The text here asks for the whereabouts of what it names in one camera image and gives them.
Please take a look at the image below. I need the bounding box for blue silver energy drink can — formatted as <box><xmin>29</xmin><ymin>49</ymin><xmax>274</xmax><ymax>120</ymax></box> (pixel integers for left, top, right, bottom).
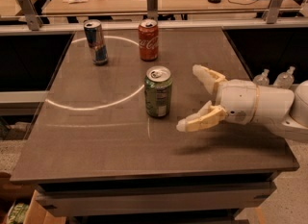
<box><xmin>84</xmin><ymin>19</ymin><xmax>108</xmax><ymax>65</ymax></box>

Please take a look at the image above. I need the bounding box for left metal rail bracket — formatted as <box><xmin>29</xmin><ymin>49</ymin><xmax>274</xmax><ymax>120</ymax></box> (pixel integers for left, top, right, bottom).
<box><xmin>17</xmin><ymin>0</ymin><xmax>42</xmax><ymax>31</ymax></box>

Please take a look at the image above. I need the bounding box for metal rail bracket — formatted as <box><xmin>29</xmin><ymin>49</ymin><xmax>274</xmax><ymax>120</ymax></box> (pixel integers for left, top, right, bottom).
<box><xmin>146</xmin><ymin>0</ymin><xmax>158</xmax><ymax>20</ymax></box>
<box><xmin>17</xmin><ymin>0</ymin><xmax>42</xmax><ymax>31</ymax></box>
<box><xmin>262</xmin><ymin>0</ymin><xmax>283</xmax><ymax>24</ymax></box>

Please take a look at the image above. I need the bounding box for green soda can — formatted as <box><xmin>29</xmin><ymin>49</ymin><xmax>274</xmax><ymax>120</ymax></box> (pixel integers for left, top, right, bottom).
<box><xmin>144</xmin><ymin>65</ymin><xmax>172</xmax><ymax>117</ymax></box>

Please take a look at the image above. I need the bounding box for middle metal rail bracket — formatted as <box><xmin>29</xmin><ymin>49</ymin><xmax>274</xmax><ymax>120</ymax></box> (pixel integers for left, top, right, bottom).
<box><xmin>146</xmin><ymin>0</ymin><xmax>158</xmax><ymax>20</ymax></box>

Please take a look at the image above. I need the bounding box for right metal rail bracket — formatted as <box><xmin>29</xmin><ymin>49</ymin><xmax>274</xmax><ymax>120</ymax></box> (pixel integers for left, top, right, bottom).
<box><xmin>262</xmin><ymin>0</ymin><xmax>283</xmax><ymax>24</ymax></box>

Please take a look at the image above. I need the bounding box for green snack bag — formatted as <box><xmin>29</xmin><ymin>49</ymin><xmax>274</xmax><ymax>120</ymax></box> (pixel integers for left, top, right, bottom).
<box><xmin>7</xmin><ymin>203</ymin><xmax>29</xmax><ymax>224</ymax></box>

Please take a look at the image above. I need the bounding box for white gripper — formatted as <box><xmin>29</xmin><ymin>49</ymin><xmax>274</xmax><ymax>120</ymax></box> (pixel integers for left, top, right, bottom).
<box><xmin>176</xmin><ymin>64</ymin><xmax>257</xmax><ymax>132</ymax></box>

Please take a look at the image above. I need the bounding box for orange coke can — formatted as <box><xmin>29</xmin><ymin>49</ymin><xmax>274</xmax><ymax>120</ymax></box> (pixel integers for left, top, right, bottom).
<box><xmin>138</xmin><ymin>19</ymin><xmax>159</xmax><ymax>61</ymax></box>

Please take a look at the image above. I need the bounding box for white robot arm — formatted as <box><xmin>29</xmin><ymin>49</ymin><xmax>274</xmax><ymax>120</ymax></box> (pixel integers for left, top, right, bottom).
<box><xmin>176</xmin><ymin>64</ymin><xmax>308</xmax><ymax>142</ymax></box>

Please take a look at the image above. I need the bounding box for clear plastic bottle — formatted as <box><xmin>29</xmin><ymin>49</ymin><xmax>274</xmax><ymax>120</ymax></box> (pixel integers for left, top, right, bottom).
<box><xmin>253</xmin><ymin>69</ymin><xmax>270</xmax><ymax>86</ymax></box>
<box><xmin>273</xmin><ymin>66</ymin><xmax>295</xmax><ymax>88</ymax></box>

